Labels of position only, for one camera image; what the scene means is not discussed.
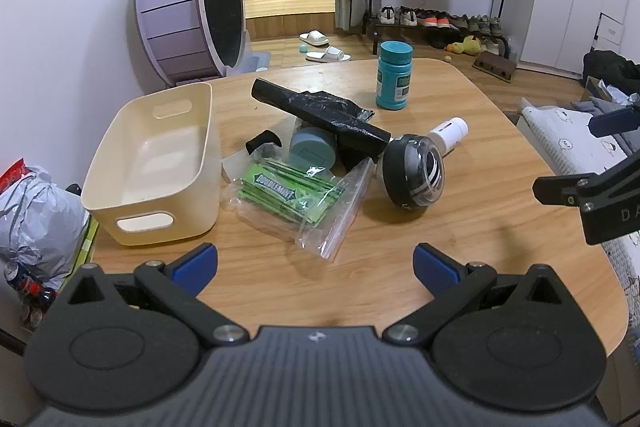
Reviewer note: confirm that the small white bottle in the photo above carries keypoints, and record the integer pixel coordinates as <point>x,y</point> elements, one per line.
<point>450,134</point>

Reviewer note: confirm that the cluster of soda cans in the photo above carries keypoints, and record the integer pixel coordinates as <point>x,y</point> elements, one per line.
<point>27,292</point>

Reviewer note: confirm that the row of shoes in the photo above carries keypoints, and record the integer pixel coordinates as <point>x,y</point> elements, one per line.
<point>440,21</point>

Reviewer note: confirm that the teal pill bottle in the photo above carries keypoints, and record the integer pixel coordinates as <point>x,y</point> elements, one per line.
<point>394,79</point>

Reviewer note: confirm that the white slipper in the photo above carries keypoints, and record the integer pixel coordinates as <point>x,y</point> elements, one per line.
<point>314,38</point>
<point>327,55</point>

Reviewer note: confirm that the red plastic bag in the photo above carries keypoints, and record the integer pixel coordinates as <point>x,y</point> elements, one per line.
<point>11,172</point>

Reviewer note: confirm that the black shoe rack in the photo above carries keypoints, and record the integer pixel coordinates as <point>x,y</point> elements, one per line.
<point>372,29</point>

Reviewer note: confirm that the grey plastic bag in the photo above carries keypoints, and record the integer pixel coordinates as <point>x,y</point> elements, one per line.
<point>37,222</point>

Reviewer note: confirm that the brown scratching board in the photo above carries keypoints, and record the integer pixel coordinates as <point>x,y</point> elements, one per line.
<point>495,67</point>

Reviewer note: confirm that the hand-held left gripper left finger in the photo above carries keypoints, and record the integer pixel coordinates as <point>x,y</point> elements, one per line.
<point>195,266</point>

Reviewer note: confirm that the toothpick jar with blue lid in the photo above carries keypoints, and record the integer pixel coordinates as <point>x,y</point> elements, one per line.
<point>312,150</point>

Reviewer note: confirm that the white printed blanket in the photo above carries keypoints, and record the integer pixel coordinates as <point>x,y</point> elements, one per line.
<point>565,142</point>

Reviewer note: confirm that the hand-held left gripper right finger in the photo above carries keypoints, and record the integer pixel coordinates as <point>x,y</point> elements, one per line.
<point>434,268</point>

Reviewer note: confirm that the yellow duck plush toy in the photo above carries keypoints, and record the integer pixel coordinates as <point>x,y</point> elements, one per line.
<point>465,46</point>

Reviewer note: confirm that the black gyro wrist ball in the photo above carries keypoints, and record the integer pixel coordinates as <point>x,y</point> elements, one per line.
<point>412,172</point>

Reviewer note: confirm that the cream plastic storage bin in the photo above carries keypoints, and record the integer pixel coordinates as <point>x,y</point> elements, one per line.
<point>150,157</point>

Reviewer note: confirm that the purple cat exercise wheel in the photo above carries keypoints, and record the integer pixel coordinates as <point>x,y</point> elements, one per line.
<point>167,7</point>

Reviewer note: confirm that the black trash bag roll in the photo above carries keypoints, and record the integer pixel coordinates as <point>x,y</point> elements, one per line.
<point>310,112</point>

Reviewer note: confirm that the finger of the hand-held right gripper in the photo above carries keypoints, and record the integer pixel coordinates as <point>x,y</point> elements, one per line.
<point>560,189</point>
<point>612,121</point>

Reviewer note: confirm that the zip bag of green packets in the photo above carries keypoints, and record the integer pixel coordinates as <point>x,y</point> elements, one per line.
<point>287,197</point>

